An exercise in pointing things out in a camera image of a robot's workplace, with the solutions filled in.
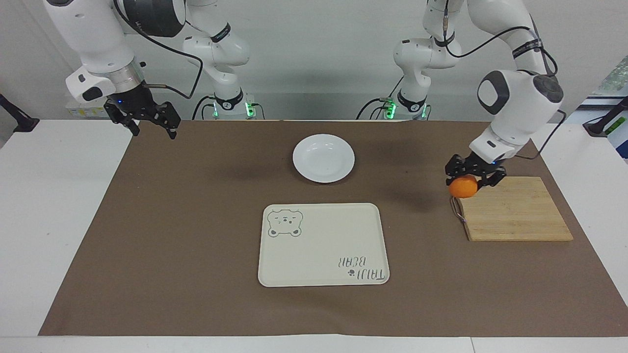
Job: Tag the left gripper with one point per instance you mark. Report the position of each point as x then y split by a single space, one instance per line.
485 164

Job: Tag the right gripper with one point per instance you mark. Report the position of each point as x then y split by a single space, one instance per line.
132 98

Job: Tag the orange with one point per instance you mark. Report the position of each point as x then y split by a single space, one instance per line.
463 187

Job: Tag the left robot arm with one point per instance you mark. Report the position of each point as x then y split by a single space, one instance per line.
520 103

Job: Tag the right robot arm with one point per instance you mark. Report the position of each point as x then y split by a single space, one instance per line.
93 39

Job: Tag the white round plate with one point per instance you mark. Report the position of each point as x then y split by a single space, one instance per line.
324 158

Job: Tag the wooden cutting board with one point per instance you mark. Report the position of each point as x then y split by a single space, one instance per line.
515 211

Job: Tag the black stand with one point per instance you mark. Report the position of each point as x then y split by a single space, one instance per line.
596 128
22 122

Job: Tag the cream tray with bear print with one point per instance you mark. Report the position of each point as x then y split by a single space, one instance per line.
324 245

